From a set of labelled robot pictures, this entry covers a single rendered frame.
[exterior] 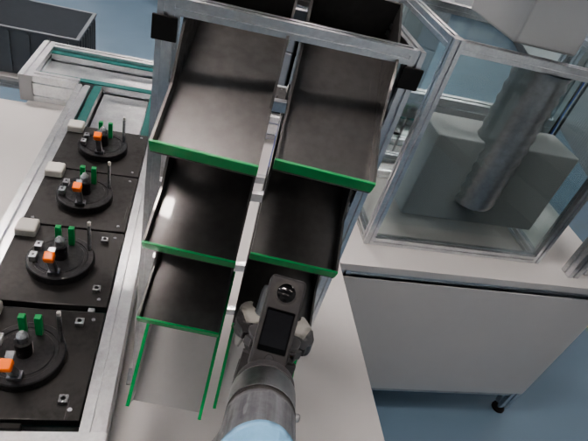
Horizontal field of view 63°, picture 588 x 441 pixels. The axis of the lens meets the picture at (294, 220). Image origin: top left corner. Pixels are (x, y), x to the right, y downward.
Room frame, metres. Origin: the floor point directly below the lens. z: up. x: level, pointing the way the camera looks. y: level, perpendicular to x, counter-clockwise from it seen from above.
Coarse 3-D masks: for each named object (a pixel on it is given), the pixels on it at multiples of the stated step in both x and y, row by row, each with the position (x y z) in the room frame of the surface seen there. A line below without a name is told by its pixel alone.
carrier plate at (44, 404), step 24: (24, 312) 0.57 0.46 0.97; (48, 312) 0.59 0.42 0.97; (72, 312) 0.61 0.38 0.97; (96, 312) 0.63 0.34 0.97; (72, 336) 0.55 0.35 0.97; (96, 336) 0.57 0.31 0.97; (72, 360) 0.50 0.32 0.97; (48, 384) 0.45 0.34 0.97; (72, 384) 0.46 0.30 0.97; (0, 408) 0.38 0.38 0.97; (24, 408) 0.39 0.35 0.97; (48, 408) 0.41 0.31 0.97; (72, 408) 0.42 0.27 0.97
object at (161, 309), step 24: (168, 264) 0.57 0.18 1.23; (192, 264) 0.58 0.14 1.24; (168, 288) 0.54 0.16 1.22; (192, 288) 0.55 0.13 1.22; (216, 288) 0.56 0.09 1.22; (144, 312) 0.49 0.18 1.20; (168, 312) 0.50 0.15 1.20; (192, 312) 0.51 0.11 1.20; (216, 312) 0.53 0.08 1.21; (216, 336) 0.49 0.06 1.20
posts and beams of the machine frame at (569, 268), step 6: (582, 246) 1.49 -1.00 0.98; (576, 252) 1.50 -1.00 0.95; (582, 252) 1.49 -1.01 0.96; (570, 258) 1.50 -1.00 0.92; (576, 258) 1.49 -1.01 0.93; (582, 258) 1.46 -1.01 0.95; (564, 264) 1.50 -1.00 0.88; (570, 264) 1.49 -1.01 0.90; (576, 264) 1.47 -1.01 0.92; (582, 264) 1.46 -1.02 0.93; (564, 270) 1.49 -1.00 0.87; (570, 270) 1.47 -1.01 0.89; (576, 270) 1.46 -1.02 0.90; (582, 270) 1.47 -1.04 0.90; (570, 276) 1.46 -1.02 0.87; (576, 276) 1.47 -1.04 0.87
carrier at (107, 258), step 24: (24, 240) 0.76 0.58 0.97; (48, 240) 0.76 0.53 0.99; (72, 240) 0.77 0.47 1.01; (96, 240) 0.83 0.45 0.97; (120, 240) 0.85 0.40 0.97; (0, 264) 0.67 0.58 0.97; (24, 264) 0.69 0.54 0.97; (72, 264) 0.71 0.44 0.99; (96, 264) 0.75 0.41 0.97; (0, 288) 0.61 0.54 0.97; (24, 288) 0.63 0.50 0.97; (48, 288) 0.65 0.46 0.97; (72, 288) 0.67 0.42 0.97
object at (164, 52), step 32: (160, 0) 0.57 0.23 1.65; (192, 0) 0.58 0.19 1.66; (288, 32) 0.61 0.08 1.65; (320, 32) 0.62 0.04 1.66; (352, 32) 0.65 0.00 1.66; (160, 64) 0.57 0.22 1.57; (416, 64) 0.67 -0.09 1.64; (160, 96) 0.57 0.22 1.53; (384, 128) 0.66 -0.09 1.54; (160, 160) 0.57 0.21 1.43; (352, 192) 0.68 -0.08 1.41; (352, 224) 0.67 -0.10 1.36; (320, 288) 0.66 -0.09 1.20; (128, 384) 0.56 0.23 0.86
